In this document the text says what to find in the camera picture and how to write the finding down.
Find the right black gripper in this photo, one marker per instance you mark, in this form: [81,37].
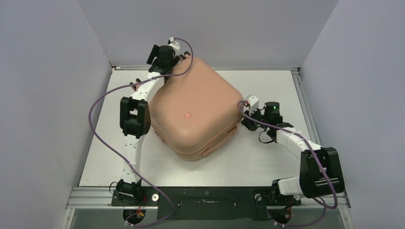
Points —
[249,123]

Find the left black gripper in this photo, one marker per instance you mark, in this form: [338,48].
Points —
[155,53]

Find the pink hard-shell suitcase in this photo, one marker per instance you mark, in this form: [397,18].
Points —
[195,112]

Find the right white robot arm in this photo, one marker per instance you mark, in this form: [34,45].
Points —
[320,171]

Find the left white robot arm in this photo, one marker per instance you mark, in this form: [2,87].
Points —
[135,120]

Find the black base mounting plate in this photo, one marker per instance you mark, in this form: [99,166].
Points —
[211,203]

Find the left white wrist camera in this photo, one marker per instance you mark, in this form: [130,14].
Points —
[174,44]

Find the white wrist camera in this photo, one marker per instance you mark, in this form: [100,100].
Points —
[174,44]
[251,103]

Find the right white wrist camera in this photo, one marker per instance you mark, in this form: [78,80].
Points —
[251,103]

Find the aluminium frame rail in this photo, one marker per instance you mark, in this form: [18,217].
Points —
[90,208]

